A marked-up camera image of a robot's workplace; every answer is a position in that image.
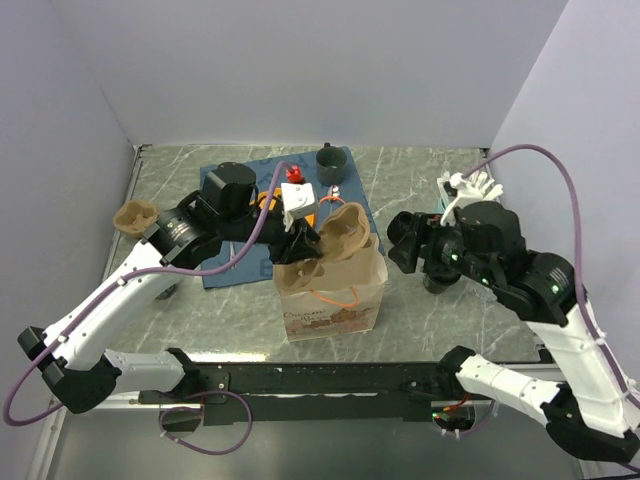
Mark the cream paper gift bag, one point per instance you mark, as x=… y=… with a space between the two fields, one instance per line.
x=314 y=315

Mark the white wrapped straw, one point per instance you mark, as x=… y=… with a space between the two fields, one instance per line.
x=477 y=177
x=493 y=192

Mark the dark translucent coffee cup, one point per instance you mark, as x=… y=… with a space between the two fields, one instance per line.
x=439 y=284

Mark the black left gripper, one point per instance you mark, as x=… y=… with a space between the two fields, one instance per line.
x=296 y=244

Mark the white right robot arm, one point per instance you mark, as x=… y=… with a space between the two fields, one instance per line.
x=591 y=414

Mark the orange dotted plate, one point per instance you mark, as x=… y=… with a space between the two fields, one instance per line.
x=275 y=205

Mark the dark green mug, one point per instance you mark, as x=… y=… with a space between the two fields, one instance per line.
x=331 y=162

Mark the blue letter placemat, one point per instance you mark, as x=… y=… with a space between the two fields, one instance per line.
x=256 y=266

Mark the silver spoon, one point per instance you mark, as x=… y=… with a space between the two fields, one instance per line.
x=333 y=191

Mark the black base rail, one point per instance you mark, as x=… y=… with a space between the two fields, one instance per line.
x=315 y=391

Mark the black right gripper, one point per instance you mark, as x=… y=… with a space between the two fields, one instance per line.
x=428 y=227

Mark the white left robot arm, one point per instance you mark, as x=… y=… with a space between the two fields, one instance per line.
x=73 y=354

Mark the brown cardboard cup carrier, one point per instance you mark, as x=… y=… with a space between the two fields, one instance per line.
x=348 y=256

